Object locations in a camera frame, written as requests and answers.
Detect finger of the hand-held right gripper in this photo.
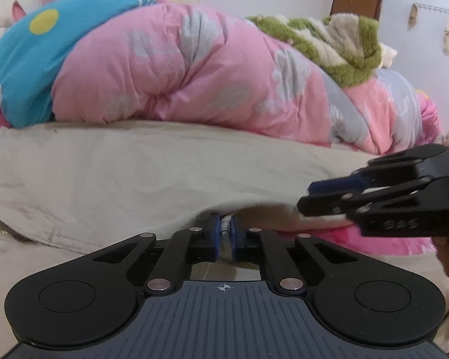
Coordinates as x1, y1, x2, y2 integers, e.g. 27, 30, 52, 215
307, 144, 449, 197
297, 177, 446, 218

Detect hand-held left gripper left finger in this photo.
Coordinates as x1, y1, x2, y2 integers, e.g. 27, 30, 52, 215
92, 212, 221, 296

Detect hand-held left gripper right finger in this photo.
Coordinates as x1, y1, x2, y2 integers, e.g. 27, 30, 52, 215
230, 213, 360, 296

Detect white fluffy cloth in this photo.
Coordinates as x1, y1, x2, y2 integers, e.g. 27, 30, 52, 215
378, 41, 397, 70

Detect pink and blue floral quilt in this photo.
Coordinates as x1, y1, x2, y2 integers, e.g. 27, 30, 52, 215
0, 0, 446, 156

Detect pink floral bed blanket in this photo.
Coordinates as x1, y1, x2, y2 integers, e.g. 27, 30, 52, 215
0, 101, 438, 258

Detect wall hook rack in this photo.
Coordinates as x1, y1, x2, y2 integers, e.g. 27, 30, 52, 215
408, 3, 449, 57

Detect green and cream fleece blanket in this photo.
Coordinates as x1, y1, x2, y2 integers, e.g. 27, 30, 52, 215
245, 13, 382, 88

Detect beige pants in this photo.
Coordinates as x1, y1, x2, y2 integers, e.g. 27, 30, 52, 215
0, 120, 449, 348

